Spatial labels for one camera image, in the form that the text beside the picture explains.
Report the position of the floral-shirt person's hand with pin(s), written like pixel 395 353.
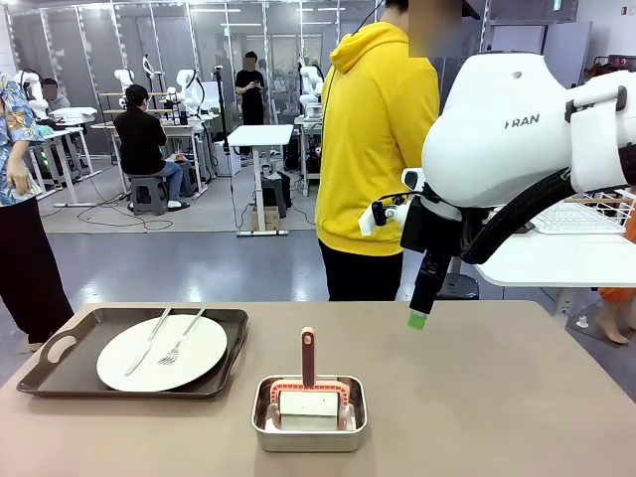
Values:
pixel 20 179

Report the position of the grey plastic stool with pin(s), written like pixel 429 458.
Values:
pixel 146 194

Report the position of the floral-shirt person's forearm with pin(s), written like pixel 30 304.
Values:
pixel 17 151

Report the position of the black camera tripod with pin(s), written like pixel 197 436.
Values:
pixel 218 99

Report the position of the pink lint roller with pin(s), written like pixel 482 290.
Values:
pixel 308 358

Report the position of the white cluttered desk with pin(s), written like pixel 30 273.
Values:
pixel 69 115

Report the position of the seated person in grey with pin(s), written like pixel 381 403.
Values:
pixel 54 99

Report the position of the seated person in black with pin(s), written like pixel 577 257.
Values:
pixel 139 139

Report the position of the standing person in black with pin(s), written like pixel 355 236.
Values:
pixel 251 94

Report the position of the person in yellow hoodie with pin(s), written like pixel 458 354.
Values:
pixel 367 124

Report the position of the white side table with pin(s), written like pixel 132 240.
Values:
pixel 556 258

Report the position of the cardboard box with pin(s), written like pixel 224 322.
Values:
pixel 268 218

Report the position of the white standing desk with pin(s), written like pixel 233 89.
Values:
pixel 261 134

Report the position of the silver table knife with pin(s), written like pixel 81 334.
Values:
pixel 149 340

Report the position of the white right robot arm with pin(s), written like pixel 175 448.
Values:
pixel 487 149

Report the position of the figure in orange skirt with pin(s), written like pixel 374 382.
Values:
pixel 616 318

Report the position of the black round stool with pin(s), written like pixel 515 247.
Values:
pixel 459 287

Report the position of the silver fork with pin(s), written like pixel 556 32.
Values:
pixel 181 335

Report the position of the white round plate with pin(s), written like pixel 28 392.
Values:
pixel 199 358

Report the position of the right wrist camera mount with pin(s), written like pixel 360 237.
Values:
pixel 382 213

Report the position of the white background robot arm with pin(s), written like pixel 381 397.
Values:
pixel 189 92
pixel 310 79
pixel 35 97
pixel 124 77

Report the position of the wooden-top workbench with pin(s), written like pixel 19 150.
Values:
pixel 179 130

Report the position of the clothes rack with garments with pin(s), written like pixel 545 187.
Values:
pixel 603 64

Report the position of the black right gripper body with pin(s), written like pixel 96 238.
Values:
pixel 417 223

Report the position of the rectangular metal container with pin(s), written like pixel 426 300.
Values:
pixel 308 442

